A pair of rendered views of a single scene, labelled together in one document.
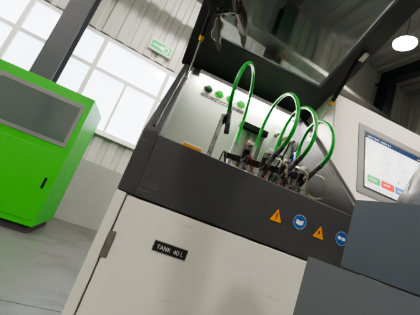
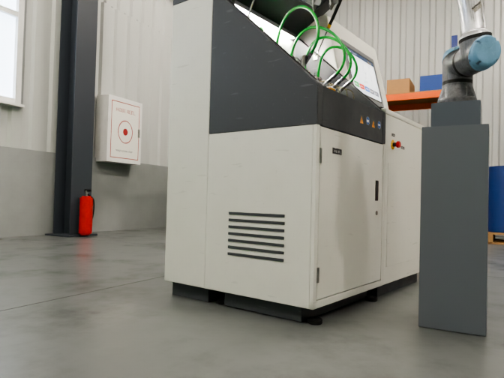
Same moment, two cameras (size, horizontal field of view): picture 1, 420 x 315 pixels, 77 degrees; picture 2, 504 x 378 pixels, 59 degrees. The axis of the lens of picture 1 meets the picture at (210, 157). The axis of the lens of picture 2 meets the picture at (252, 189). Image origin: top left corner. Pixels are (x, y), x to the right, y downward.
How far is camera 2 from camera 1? 1.62 m
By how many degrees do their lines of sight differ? 43
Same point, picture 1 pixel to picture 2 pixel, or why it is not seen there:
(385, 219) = (444, 108)
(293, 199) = (364, 108)
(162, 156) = (326, 98)
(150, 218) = (329, 136)
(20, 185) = not seen: outside the picture
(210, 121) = not seen: hidden behind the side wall
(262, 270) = (361, 151)
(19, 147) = not seen: outside the picture
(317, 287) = (429, 135)
